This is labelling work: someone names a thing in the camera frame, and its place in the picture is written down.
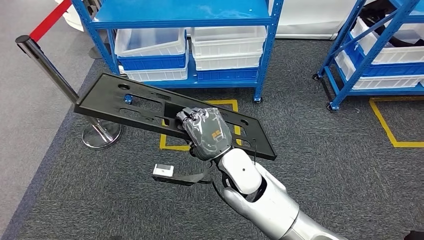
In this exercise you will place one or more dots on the blue metal shelf rack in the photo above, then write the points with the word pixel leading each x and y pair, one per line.
pixel 182 10
pixel 381 92

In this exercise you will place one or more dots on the red barrier belt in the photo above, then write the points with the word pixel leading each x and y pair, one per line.
pixel 49 21

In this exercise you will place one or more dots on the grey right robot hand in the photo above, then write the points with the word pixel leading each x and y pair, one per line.
pixel 208 136

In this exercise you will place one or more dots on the clear white storage bin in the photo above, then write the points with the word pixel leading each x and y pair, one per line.
pixel 149 49

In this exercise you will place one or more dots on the yellow floor tape square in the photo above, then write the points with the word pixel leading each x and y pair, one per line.
pixel 225 101

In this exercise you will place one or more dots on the dark barrier stanchion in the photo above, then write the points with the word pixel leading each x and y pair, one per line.
pixel 96 53

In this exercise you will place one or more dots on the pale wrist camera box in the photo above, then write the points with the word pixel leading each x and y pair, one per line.
pixel 163 170

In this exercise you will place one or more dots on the black camera bracket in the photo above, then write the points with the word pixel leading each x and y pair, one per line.
pixel 185 180

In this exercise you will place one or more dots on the chrome barrier stanchion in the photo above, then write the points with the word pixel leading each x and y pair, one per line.
pixel 49 71

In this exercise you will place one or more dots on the white car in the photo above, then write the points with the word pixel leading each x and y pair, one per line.
pixel 308 20

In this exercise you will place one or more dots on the black plastic panel part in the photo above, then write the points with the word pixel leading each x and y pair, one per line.
pixel 99 99

